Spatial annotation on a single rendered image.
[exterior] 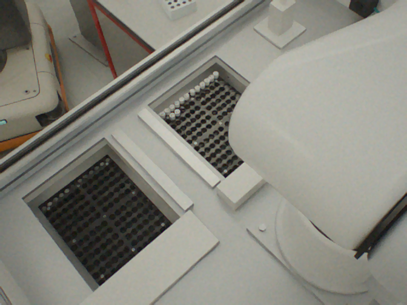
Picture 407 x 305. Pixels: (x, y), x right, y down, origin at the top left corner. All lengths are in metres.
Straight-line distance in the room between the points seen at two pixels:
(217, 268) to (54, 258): 0.29
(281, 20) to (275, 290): 0.57
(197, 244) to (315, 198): 0.54
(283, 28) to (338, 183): 0.82
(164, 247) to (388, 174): 0.59
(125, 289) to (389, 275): 0.58
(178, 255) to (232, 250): 0.10
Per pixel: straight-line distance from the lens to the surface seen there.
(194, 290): 0.82
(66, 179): 1.07
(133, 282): 0.82
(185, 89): 1.14
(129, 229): 0.91
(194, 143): 0.98
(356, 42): 0.33
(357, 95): 0.30
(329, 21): 1.15
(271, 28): 1.10
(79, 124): 0.94
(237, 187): 0.84
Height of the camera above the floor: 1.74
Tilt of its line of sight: 60 degrees down
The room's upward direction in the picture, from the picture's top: 6 degrees counter-clockwise
